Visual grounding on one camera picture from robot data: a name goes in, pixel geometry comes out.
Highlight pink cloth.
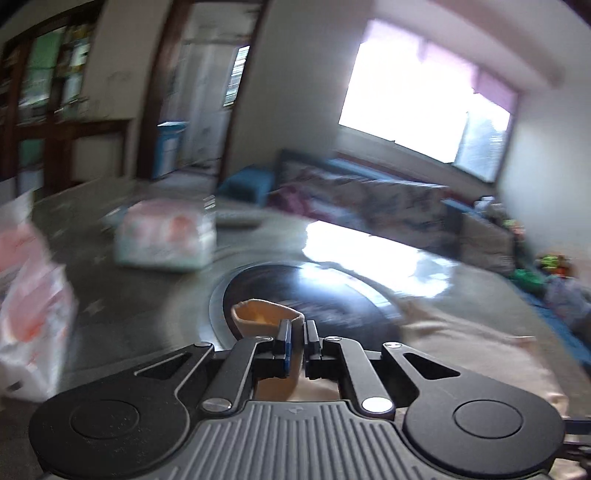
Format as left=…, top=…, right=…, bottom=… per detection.
left=270, top=182, right=319, bottom=215

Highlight brown wooden cabinet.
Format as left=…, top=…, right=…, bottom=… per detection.
left=0, top=28, right=132, bottom=200

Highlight brown green plush toys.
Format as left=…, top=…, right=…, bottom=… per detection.
left=536, top=253, right=573, bottom=278

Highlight white pink plastic bag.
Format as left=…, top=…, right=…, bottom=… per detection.
left=0, top=189, right=79, bottom=400

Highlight clear plastic storage box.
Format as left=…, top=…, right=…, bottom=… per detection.
left=545, top=277, right=591, bottom=334

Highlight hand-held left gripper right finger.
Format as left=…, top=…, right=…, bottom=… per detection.
left=302, top=320, right=461, bottom=419

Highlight blue cabinet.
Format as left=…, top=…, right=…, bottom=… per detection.
left=154, top=121, right=189, bottom=180

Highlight window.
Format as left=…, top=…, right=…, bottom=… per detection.
left=338, top=18, right=520, bottom=183

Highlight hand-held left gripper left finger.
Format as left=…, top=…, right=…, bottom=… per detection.
left=133, top=320, right=293, bottom=415

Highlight dark brown door frame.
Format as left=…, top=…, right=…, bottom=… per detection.
left=139, top=0, right=269, bottom=185

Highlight white pink tissue pack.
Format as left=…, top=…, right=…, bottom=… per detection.
left=113, top=198, right=218, bottom=273

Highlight grey remote control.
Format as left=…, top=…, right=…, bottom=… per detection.
left=215, top=210, right=262, bottom=228

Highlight cream long-sleeve garment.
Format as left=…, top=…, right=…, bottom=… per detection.
left=230, top=298, right=591, bottom=480

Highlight plain grey cushion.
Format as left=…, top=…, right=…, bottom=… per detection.
left=462, top=212, right=515, bottom=278

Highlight green plastic bowl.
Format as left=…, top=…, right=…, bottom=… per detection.
left=512, top=268, right=546, bottom=289

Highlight round black induction cooktop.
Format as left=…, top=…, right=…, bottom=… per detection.
left=208, top=262, right=402, bottom=352

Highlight blue corner sofa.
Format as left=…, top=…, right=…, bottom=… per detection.
left=217, top=148, right=591, bottom=342

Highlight wide butterfly print cushion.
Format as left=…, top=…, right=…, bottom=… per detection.
left=277, top=162, right=370, bottom=224

